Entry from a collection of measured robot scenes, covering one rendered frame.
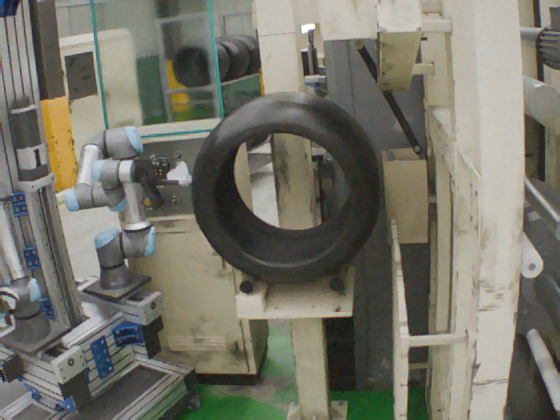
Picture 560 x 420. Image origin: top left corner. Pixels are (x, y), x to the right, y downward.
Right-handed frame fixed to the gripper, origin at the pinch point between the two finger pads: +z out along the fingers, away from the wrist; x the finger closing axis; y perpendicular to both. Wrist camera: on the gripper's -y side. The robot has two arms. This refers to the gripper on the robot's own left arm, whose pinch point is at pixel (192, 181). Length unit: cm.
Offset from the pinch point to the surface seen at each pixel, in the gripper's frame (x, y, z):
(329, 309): -9, -37, 46
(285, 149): 25.8, 5.7, 26.2
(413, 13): -46, 54, 63
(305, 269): -12.3, -21.9, 37.9
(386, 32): -48, 50, 57
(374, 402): 46, -115, 68
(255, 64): 450, 3, -63
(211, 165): -12.7, 8.7, 9.7
